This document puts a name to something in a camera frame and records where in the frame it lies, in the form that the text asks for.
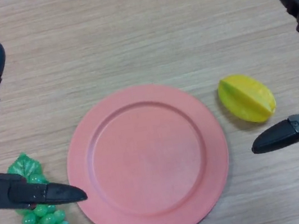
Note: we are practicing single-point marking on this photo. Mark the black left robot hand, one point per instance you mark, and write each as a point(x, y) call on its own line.
point(37, 193)

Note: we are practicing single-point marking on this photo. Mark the green plastic grape bunch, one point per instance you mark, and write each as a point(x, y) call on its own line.
point(49, 218)

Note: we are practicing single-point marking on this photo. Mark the pink round plate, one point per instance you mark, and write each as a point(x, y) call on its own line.
point(146, 161)

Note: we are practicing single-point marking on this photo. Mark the yellow green starfruit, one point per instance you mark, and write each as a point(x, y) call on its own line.
point(248, 99)

